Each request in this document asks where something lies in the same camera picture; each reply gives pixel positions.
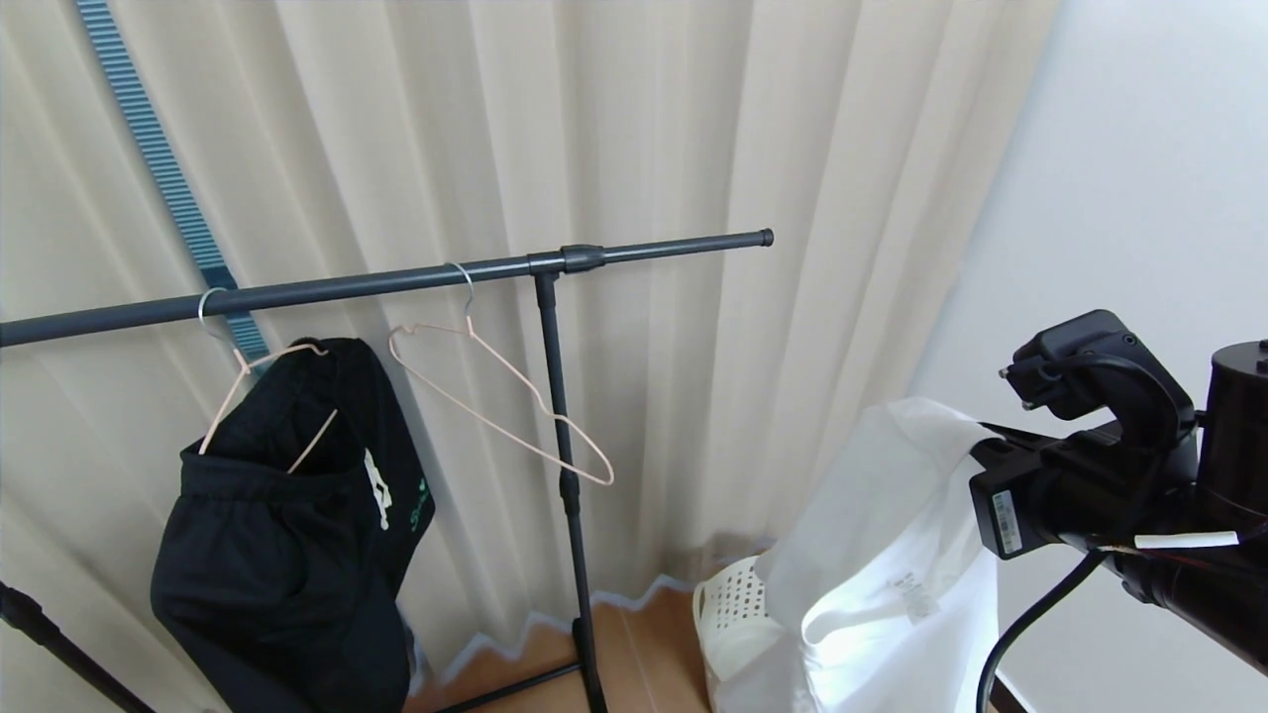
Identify black garment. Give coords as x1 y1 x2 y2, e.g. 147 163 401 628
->
151 337 437 713

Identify white garment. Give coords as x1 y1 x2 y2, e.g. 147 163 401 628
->
708 398 1002 713

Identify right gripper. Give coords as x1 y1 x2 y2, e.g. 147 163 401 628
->
969 426 1200 560

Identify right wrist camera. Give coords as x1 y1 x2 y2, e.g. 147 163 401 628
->
999 309 1198 447

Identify pink clothes hanger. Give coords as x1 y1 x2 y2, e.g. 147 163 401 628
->
196 287 340 474
388 262 615 488

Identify white laundry basket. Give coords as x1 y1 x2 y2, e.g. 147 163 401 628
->
691 555 793 713

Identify black clothes rack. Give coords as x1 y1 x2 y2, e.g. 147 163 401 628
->
0 228 776 713

